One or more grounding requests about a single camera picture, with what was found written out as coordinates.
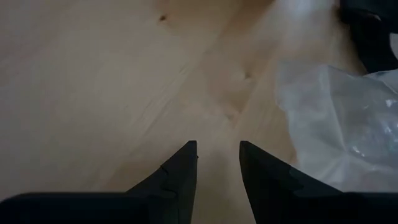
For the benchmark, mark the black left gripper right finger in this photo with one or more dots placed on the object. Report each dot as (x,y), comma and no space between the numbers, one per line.
(295,208)

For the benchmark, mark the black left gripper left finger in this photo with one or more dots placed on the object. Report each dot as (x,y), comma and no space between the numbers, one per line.
(140,208)

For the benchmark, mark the clear plastic zip bag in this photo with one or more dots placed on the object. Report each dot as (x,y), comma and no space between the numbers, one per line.
(342,124)

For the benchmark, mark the black glove-like object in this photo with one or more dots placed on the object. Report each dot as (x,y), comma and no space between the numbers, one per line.
(373,46)

